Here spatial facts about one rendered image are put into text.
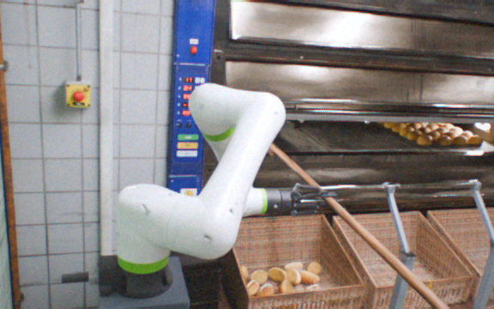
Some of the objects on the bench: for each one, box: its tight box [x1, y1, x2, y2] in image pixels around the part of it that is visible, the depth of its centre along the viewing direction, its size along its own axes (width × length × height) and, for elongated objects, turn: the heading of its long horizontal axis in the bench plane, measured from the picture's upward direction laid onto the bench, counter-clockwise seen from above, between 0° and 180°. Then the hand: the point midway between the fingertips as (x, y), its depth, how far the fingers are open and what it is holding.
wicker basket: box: [425, 207, 494, 301], centre depth 257 cm, size 49×56×28 cm
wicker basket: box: [222, 215, 365, 309], centre depth 221 cm, size 49×56×28 cm
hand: (327, 199), depth 179 cm, fingers closed on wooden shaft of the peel, 3 cm apart
